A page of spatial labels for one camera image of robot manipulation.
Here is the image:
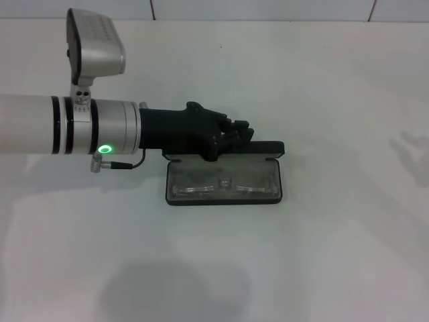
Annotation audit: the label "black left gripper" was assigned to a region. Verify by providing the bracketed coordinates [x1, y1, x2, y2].
[139, 101, 255, 164]

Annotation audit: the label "black glasses case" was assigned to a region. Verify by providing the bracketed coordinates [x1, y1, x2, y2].
[162, 140, 286, 206]

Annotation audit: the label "clear plastic glasses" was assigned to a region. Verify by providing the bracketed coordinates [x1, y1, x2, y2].
[170, 174, 278, 199]

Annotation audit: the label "dark left wrist cable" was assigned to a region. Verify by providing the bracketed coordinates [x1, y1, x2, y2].
[89, 149, 147, 174]

